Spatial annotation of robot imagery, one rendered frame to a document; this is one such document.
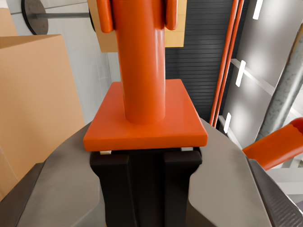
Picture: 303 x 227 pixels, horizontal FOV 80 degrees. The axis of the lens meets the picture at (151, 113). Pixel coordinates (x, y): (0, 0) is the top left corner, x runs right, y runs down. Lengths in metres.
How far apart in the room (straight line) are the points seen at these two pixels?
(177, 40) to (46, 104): 7.34
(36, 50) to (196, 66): 11.32
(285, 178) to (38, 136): 1.93
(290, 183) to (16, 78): 1.97
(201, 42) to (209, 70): 1.79
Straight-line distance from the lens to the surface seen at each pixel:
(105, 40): 2.04
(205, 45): 11.26
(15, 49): 0.23
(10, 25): 1.05
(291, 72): 6.07
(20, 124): 0.22
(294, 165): 3.37
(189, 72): 11.56
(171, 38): 7.48
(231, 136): 12.04
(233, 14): 8.21
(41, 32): 2.34
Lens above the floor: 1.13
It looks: level
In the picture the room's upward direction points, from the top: 89 degrees clockwise
